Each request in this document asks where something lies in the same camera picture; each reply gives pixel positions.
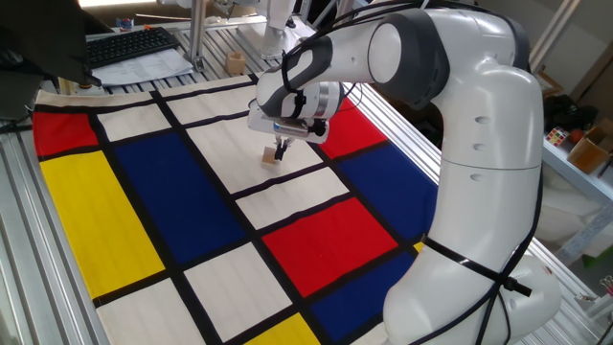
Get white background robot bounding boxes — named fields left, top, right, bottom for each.
left=236, top=0, right=307, bottom=61

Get black bag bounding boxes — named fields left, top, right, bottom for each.
left=542, top=92, right=601, bottom=133

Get black keyboard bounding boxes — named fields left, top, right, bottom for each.
left=85, top=26, right=183, bottom=70

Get Mondrian pattern cloth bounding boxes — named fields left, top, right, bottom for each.
left=32, top=71, right=440, bottom=345

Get black monitor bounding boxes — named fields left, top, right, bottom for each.
left=0, top=0, right=117, bottom=88

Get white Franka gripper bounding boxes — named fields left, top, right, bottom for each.
left=246, top=103, right=332, bottom=163

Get aluminium frame post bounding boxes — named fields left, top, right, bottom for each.
left=188, top=0, right=209, bottom=74

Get white paper sheets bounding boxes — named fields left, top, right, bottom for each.
left=90, top=47, right=195, bottom=88

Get Rubik's cube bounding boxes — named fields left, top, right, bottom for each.
left=545, top=126, right=571, bottom=149

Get cardboard box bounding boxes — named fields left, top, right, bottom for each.
left=566, top=124, right=613, bottom=175

